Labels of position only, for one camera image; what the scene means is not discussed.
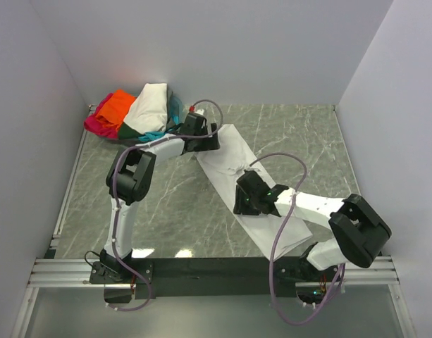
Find white t-shirt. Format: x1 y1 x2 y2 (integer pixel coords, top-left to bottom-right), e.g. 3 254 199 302
195 123 312 258
123 83 168 134

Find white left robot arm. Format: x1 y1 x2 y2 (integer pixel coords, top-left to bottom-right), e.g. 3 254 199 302
99 112 220 283

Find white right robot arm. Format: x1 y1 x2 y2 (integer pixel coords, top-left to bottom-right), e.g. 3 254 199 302
233 170 392 281

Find teal plastic laundry basket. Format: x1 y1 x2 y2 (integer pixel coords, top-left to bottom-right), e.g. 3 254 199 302
107 94 183 146

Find turquoise t-shirt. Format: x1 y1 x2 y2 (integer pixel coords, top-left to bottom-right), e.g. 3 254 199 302
137 132 166 143

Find white t-shirt in basket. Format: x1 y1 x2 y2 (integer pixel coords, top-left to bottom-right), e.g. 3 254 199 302
123 83 168 134

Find orange t-shirt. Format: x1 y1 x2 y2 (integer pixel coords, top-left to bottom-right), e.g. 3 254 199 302
96 89 136 127

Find pink t-shirt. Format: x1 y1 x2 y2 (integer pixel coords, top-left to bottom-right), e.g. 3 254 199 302
84 93 118 139

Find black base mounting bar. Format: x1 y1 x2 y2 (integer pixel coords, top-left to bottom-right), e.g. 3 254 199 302
90 256 335 303

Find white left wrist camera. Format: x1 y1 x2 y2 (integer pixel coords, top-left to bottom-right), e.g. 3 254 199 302
188 105 206 116

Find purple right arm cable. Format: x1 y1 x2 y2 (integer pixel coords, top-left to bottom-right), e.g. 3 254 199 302
249 151 346 325

